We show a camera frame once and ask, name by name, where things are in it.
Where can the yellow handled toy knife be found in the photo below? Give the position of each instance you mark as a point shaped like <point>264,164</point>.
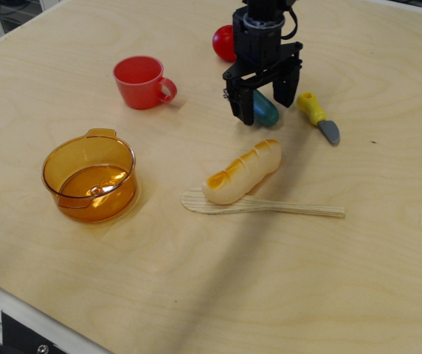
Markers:
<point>308,103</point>

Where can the orange transparent plastic pot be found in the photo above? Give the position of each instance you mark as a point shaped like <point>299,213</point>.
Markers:
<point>92,178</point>

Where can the red toy apple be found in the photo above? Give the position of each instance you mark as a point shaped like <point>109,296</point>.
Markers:
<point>223,43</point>

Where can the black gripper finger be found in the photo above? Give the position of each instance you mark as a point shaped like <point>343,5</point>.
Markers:
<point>284,88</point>
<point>241,102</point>

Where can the red plastic cup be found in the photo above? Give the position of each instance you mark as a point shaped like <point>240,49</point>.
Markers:
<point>141,82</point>

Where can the aluminium table frame rail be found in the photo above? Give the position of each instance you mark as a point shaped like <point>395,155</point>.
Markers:
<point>65,338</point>

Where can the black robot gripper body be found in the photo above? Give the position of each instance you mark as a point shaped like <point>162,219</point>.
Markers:
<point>261,31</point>

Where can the toy bread loaf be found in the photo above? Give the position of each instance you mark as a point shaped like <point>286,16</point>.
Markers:
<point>243,174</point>

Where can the black corner bracket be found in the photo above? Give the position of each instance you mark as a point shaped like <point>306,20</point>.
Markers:
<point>22,339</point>

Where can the wooden spatula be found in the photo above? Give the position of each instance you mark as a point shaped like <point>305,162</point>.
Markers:
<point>195,201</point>

